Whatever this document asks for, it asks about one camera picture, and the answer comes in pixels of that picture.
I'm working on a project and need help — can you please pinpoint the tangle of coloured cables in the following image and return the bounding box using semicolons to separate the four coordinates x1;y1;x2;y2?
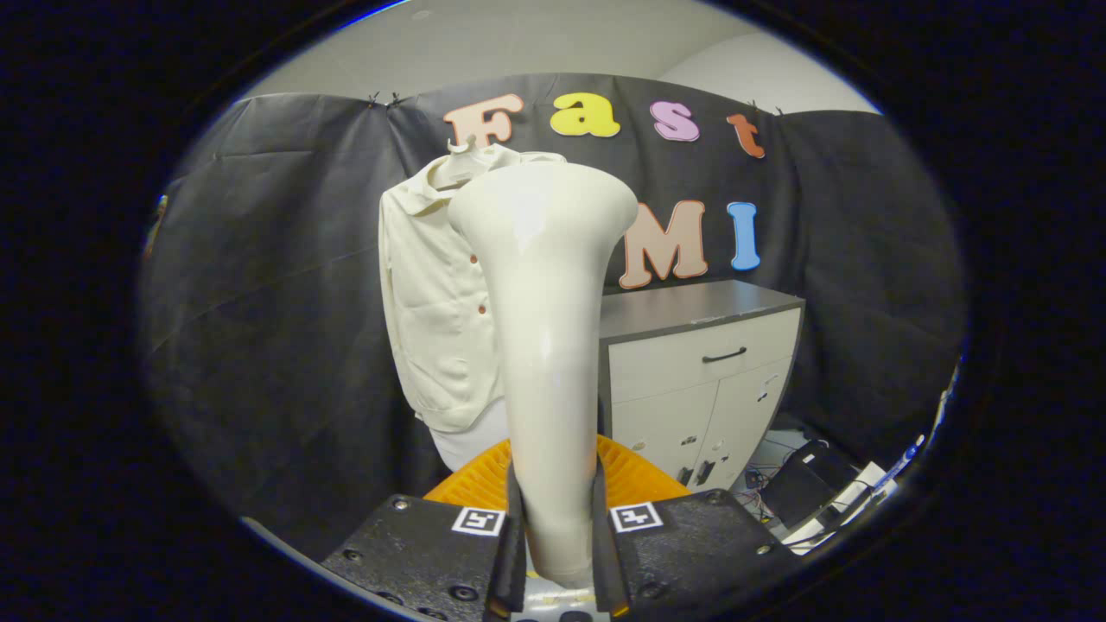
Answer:
737;430;809;524

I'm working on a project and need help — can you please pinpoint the cream button-up shirt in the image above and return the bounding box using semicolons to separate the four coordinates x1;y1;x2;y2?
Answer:
378;143;569;435

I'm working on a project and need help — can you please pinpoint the white cloth under shirt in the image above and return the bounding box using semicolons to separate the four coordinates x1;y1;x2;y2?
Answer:
429;399;512;473

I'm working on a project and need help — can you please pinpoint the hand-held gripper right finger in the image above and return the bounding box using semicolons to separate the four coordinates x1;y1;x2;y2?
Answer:
591;434;802;621

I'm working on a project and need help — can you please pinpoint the white garment steamer head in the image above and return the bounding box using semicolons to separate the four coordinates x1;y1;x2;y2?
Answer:
447;161;641;591

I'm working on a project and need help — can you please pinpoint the blue pen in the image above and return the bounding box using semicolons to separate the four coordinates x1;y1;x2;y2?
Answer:
872;434;926;494

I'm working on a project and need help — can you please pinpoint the white cabinet with grey top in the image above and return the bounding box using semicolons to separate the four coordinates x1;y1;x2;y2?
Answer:
598;278;807;494

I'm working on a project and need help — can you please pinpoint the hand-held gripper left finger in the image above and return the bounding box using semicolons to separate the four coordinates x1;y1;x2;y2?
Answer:
320;436;527;622

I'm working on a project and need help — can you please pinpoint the black box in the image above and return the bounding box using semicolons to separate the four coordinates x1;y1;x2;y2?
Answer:
760;440;859;530

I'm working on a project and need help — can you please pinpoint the white flat device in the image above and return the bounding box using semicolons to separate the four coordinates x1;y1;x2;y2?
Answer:
781;461;900;548

